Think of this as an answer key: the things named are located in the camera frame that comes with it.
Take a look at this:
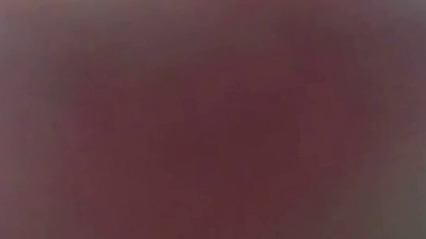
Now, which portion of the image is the pink round plate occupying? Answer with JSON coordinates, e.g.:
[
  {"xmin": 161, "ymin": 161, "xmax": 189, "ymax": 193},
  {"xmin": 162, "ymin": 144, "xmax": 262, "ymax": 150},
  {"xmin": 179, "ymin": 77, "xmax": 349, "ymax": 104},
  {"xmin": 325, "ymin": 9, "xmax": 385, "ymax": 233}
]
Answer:
[{"xmin": 0, "ymin": 0, "xmax": 426, "ymax": 239}]

